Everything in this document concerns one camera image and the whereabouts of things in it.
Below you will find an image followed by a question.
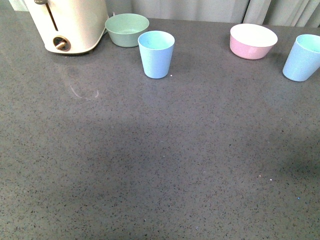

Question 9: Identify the blue cup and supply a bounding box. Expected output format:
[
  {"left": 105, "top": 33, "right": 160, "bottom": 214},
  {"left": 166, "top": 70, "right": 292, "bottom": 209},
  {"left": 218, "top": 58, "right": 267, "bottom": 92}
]
[
  {"left": 138, "top": 30, "right": 175, "bottom": 79},
  {"left": 282, "top": 34, "right": 320, "bottom": 82}
]

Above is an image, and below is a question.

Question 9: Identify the green bowl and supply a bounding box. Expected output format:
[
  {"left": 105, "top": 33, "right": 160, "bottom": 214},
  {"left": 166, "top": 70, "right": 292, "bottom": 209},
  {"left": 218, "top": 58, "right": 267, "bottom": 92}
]
[{"left": 105, "top": 13, "right": 150, "bottom": 48}]

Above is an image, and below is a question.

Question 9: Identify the pink bowl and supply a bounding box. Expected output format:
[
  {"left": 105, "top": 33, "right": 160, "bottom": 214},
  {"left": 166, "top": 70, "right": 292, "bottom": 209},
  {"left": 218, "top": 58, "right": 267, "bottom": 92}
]
[{"left": 229, "top": 23, "right": 278, "bottom": 60}]

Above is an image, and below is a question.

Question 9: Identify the cream white toaster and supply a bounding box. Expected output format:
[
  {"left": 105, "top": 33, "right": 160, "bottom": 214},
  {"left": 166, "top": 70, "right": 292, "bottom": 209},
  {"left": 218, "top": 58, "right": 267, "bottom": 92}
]
[{"left": 25, "top": 0, "right": 109, "bottom": 54}]

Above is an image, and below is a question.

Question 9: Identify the grey curtain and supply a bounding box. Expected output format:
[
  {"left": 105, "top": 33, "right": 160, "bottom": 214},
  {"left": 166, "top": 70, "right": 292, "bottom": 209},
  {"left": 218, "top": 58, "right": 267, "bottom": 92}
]
[{"left": 0, "top": 0, "right": 320, "bottom": 28}]

